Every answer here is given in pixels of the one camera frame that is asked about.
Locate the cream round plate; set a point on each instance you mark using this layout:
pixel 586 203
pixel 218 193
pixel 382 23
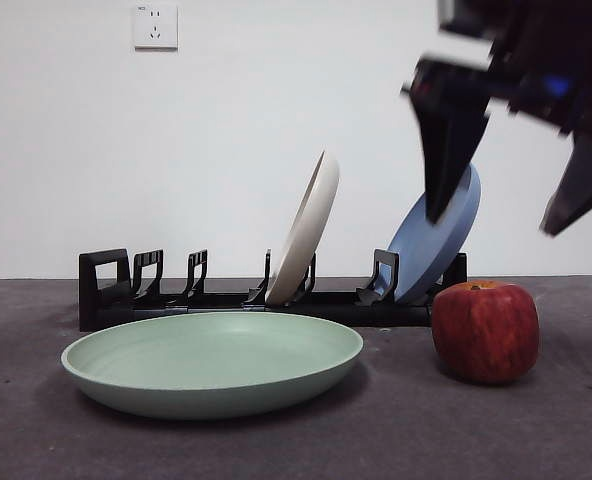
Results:
pixel 311 225

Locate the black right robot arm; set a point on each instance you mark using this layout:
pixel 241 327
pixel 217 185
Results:
pixel 566 45

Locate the white wall socket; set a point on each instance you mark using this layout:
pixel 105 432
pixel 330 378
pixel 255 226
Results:
pixel 156 27

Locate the black plate rack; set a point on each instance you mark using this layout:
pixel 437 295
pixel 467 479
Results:
pixel 106 312

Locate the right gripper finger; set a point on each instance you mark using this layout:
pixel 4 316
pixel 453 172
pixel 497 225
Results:
pixel 586 180
pixel 448 150

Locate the red apple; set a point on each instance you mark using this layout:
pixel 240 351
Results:
pixel 486 332

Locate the green round plate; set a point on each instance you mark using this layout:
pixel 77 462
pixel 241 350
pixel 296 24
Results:
pixel 201 395

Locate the blue round plate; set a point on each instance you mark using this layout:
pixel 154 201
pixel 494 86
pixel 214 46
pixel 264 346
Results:
pixel 426 260

